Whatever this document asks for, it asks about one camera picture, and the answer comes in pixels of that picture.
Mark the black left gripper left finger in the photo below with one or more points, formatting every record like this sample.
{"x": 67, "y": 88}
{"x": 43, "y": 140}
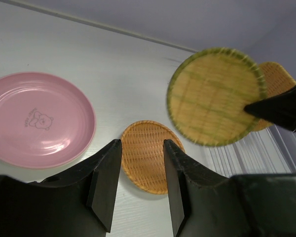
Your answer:
{"x": 77, "y": 202}

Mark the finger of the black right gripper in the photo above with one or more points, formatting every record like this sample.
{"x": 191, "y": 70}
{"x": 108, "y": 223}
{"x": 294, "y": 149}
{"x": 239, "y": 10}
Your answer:
{"x": 279, "y": 109}

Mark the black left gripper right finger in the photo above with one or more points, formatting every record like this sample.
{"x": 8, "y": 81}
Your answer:
{"x": 206, "y": 204}

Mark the square woven orange tray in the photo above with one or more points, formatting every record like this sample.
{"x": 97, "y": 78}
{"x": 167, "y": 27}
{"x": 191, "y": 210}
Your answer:
{"x": 277, "y": 80}

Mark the green rimmed woven plate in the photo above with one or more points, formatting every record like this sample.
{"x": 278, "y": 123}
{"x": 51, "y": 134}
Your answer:
{"x": 207, "y": 95}

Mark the round woven orange plate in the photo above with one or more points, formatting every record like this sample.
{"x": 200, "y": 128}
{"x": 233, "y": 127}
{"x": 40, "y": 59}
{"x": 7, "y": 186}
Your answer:
{"x": 142, "y": 155}

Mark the pink round plate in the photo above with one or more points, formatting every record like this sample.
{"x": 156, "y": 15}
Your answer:
{"x": 45, "y": 121}

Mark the white wire dish rack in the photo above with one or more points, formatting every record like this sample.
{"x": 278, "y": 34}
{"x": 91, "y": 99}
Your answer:
{"x": 271, "y": 150}

